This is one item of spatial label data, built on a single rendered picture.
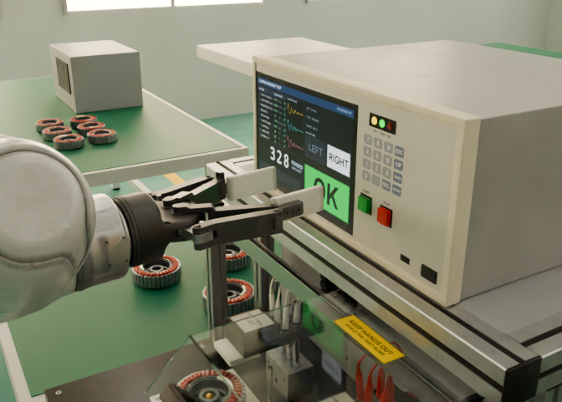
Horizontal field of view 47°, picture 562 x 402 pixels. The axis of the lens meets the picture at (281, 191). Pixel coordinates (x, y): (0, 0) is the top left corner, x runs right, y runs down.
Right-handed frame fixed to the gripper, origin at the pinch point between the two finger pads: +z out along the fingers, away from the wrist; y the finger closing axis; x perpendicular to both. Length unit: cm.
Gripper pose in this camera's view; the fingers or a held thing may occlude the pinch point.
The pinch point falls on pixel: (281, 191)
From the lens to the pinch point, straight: 76.6
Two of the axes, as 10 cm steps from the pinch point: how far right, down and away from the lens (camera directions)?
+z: 8.3, -2.2, 5.2
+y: 5.6, 2.6, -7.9
